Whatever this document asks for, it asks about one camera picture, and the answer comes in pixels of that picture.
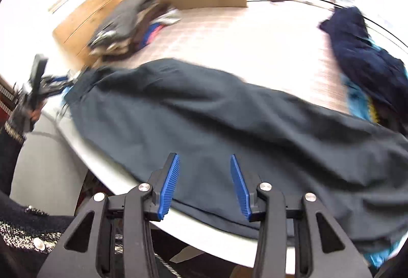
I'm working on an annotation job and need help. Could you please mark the wooden cabinet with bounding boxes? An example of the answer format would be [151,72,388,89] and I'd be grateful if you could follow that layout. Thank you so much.
[53,0,134,66]

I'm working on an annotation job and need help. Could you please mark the light blue garment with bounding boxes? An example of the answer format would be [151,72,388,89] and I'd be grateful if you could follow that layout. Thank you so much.
[363,238,403,270]

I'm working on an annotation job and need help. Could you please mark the person's black tweed jacket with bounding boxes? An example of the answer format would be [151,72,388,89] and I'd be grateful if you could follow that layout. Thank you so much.
[0,190,79,278]

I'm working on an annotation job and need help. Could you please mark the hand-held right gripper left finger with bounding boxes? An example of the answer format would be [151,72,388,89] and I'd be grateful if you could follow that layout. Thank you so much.
[36,153,181,278]

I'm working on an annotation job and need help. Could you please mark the dark navy pants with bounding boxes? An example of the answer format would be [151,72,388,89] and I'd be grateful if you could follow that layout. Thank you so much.
[62,58,408,254]

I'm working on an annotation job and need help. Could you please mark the person's left forearm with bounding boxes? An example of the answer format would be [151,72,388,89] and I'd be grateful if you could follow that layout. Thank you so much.
[0,123,27,200]

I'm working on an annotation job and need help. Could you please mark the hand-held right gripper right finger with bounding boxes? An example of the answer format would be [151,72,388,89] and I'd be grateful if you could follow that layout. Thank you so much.
[230,154,373,278]

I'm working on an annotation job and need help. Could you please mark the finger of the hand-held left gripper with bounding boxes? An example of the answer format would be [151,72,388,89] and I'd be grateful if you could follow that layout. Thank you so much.
[42,70,90,85]
[40,84,69,98]

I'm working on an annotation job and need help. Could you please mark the stack of folded clothes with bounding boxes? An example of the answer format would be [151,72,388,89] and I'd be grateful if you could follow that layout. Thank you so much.
[87,0,183,62]

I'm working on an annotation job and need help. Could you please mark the bed with checked sheet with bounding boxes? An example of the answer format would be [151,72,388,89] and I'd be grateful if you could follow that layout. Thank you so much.
[41,5,408,275]

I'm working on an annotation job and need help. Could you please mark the crumpled navy garment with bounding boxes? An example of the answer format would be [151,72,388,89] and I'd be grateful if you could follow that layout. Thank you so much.
[319,6,408,132]

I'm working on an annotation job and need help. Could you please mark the teal and yellow garment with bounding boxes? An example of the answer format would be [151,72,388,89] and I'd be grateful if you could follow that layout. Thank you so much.
[342,74,383,124]

